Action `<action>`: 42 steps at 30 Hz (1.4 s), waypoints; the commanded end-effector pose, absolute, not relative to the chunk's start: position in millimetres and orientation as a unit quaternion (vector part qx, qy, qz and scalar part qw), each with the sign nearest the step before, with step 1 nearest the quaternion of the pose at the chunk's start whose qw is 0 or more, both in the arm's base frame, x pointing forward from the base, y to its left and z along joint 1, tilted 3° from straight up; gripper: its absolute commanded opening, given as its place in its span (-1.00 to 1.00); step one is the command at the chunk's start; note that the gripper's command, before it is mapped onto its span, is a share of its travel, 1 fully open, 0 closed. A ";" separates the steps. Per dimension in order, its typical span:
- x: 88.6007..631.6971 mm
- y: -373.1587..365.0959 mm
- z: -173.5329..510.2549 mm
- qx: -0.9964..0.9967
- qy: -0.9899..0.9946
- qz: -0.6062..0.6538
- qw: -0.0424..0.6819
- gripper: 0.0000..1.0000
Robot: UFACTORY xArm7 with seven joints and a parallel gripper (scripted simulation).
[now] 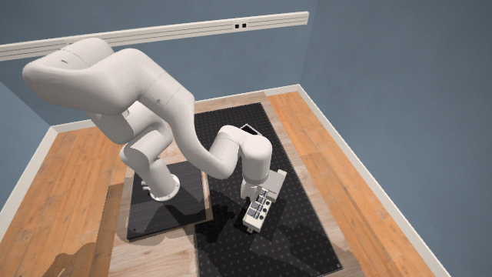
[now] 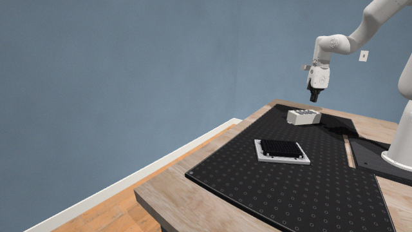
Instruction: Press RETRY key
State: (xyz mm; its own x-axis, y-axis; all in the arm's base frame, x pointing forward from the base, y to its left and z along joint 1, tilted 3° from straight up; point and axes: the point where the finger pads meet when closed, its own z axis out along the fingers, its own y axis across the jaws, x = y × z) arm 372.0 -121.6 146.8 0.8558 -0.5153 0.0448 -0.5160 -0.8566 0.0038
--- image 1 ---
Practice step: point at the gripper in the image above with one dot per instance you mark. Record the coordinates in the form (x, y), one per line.
(249, 190)

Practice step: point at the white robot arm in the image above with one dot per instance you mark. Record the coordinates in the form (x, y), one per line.
(124, 94)

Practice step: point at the white control panel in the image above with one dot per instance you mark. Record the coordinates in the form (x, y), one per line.
(256, 213)

